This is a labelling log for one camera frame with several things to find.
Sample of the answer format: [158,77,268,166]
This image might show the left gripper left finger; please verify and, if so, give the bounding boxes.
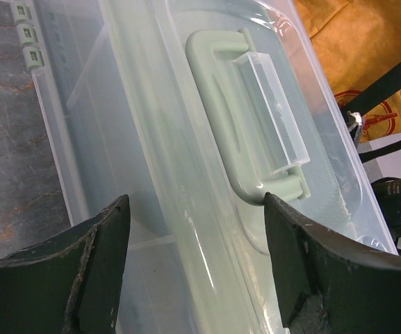
[0,195,131,333]

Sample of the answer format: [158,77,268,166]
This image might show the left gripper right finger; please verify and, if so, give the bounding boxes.
[263,193,401,333]

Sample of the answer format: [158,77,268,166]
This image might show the green plastic tool box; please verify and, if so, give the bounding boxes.
[10,1,395,333]

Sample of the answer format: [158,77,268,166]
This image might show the yellow tote bag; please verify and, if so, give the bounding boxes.
[295,0,401,142]

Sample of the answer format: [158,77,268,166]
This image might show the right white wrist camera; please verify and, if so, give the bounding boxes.
[347,111,363,132]

